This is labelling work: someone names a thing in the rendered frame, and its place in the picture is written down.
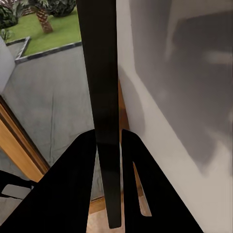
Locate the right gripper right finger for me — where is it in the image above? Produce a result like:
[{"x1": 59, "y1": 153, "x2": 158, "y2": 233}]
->
[{"x1": 122, "y1": 129, "x2": 203, "y2": 233}]

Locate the poster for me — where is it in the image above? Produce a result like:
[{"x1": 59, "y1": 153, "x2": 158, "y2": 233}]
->
[{"x1": 76, "y1": 0, "x2": 122, "y2": 229}]

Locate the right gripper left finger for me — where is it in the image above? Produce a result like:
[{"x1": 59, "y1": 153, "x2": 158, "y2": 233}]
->
[{"x1": 0, "y1": 129, "x2": 97, "y2": 233}]

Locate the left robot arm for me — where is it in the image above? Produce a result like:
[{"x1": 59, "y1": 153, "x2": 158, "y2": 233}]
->
[{"x1": 0, "y1": 170, "x2": 37, "y2": 200}]

